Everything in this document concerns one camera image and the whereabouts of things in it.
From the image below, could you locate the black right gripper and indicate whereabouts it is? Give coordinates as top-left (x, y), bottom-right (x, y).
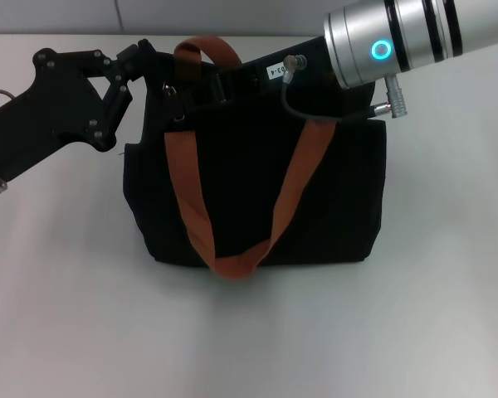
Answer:
top-left (177, 36), bottom-right (344, 121)

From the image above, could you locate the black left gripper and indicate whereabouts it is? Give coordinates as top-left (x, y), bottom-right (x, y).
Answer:
top-left (0, 39), bottom-right (155, 183)

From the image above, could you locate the silver zipper pull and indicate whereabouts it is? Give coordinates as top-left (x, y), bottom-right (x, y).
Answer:
top-left (162, 81), bottom-right (188, 124)

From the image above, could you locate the black bag with brown handles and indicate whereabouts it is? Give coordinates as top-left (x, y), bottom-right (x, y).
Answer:
top-left (122, 36), bottom-right (389, 281)

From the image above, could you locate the right gripper cable with plug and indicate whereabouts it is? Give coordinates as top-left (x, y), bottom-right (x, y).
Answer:
top-left (281, 54), bottom-right (403, 124)

